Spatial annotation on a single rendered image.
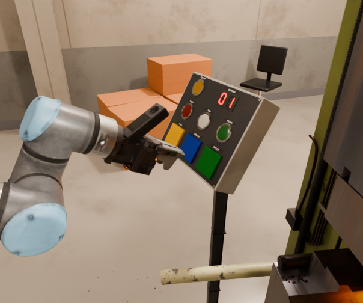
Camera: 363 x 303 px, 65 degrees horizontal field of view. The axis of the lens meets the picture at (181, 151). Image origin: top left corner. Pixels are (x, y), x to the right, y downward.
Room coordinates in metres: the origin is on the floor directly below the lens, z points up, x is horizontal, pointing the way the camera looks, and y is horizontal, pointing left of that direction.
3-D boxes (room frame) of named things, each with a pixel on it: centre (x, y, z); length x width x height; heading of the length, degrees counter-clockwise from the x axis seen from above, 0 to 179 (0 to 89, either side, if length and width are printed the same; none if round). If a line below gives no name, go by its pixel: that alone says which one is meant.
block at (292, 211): (0.70, -0.36, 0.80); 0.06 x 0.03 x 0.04; 5
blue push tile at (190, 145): (0.80, -0.03, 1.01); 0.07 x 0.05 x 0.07; 30
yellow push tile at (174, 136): (0.88, 0.02, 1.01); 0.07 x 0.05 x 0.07; 30
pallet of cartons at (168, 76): (2.95, 0.18, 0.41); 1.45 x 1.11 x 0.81; 110
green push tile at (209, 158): (0.71, -0.08, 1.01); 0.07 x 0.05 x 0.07; 30
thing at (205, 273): (0.64, -0.15, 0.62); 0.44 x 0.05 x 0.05; 95
